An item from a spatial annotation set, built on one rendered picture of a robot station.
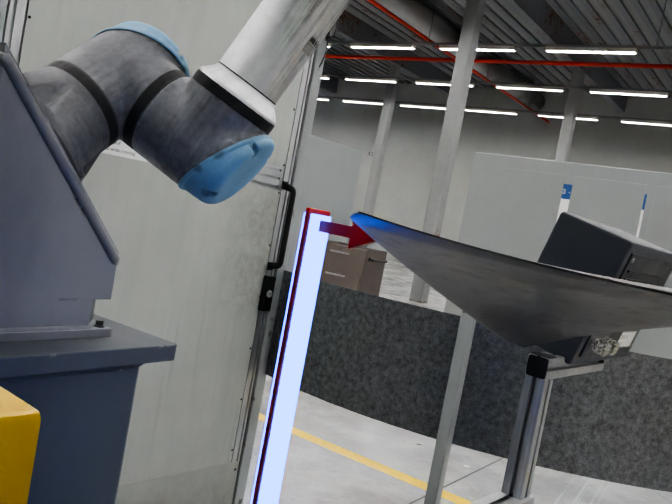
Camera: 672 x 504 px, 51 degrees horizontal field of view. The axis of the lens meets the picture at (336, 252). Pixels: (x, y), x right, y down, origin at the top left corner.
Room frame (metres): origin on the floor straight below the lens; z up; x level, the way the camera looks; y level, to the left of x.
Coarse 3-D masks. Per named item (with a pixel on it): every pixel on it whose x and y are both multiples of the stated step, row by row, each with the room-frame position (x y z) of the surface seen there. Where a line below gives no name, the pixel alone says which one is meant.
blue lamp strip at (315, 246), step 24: (312, 216) 0.51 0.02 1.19; (312, 240) 0.52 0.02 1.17; (312, 264) 0.52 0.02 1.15; (312, 288) 0.52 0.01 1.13; (312, 312) 0.53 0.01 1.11; (288, 336) 0.51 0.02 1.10; (288, 360) 0.51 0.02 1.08; (288, 384) 0.52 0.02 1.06; (288, 408) 0.52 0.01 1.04; (288, 432) 0.53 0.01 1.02; (264, 480) 0.51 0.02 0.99
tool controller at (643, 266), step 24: (576, 216) 0.99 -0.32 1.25; (552, 240) 1.00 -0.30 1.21; (576, 240) 0.98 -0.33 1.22; (600, 240) 0.96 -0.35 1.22; (624, 240) 0.94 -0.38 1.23; (552, 264) 1.00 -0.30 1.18; (576, 264) 0.97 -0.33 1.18; (600, 264) 0.95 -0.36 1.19; (624, 264) 0.95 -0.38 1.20; (648, 264) 1.02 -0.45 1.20; (600, 336) 1.00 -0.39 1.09; (624, 336) 1.09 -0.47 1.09; (576, 360) 0.97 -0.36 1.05
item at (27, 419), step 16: (0, 400) 0.33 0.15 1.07; (16, 400) 0.34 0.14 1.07; (0, 416) 0.32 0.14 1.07; (16, 416) 0.32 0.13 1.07; (32, 416) 0.33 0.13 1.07; (0, 432) 0.32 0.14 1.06; (16, 432) 0.32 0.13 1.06; (32, 432) 0.33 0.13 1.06; (0, 448) 0.32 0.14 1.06; (16, 448) 0.32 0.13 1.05; (32, 448) 0.33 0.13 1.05; (0, 464) 0.32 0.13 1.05; (16, 464) 0.32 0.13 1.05; (32, 464) 0.33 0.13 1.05; (0, 480) 0.32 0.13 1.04; (16, 480) 0.33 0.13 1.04; (0, 496) 0.32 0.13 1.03; (16, 496) 0.33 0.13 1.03
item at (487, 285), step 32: (384, 224) 0.38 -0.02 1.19; (416, 256) 0.42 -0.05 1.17; (448, 256) 0.39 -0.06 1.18; (480, 256) 0.36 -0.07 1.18; (512, 256) 0.34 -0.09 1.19; (448, 288) 0.48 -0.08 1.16; (480, 288) 0.45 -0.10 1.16; (512, 288) 0.43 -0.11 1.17; (544, 288) 0.41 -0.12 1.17; (576, 288) 0.38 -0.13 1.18; (608, 288) 0.35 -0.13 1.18; (640, 288) 0.32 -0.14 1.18; (480, 320) 0.52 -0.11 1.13; (512, 320) 0.50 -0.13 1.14; (544, 320) 0.48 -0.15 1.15; (576, 320) 0.47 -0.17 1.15; (608, 320) 0.45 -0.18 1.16; (640, 320) 0.44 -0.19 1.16
